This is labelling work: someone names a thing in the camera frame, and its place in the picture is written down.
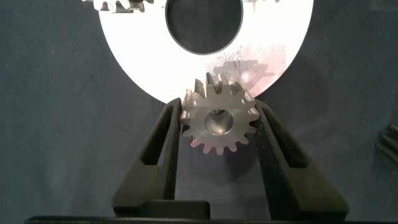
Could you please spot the small steel gear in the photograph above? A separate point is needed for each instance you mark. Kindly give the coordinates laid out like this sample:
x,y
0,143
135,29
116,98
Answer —
x,y
199,123

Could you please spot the larger steel gear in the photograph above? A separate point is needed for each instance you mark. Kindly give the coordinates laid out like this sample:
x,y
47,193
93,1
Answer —
x,y
388,146

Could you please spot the round white plate with pins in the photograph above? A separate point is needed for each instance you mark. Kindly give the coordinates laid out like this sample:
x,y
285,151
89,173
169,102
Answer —
x,y
140,46

